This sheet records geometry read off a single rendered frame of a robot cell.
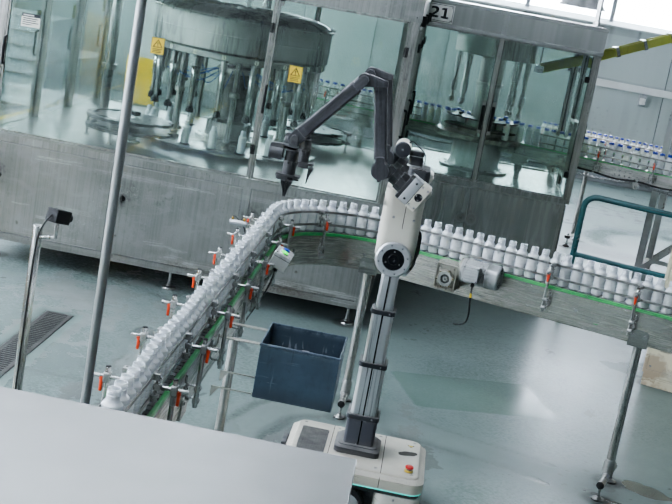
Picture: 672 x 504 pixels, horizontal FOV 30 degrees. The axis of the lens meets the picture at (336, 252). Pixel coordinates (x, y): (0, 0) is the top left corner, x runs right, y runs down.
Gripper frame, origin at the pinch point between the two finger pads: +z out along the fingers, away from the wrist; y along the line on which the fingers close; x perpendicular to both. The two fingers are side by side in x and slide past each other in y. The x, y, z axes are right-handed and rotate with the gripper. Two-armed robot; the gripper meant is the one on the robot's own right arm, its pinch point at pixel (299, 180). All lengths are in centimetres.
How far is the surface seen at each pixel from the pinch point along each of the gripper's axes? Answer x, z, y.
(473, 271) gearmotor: -62, 40, -90
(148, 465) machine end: 511, -73, -44
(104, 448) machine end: 510, -73, -41
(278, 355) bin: 115, 48, -14
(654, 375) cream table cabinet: -269, 134, -237
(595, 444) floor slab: -126, 141, -183
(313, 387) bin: 116, 58, -30
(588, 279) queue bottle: -63, 33, -149
